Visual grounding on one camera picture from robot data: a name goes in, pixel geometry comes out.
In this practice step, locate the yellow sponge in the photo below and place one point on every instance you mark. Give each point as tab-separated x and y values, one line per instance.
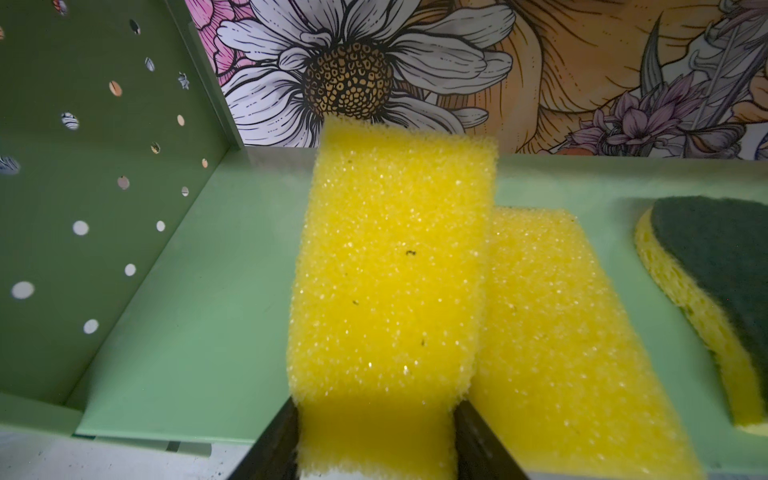
388	298
562	378

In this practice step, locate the green metal shelf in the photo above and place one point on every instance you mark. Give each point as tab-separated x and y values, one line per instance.
156	159

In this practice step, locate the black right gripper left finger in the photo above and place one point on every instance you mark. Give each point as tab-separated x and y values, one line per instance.
274	454

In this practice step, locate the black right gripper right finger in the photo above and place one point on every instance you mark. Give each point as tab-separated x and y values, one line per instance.
480	454

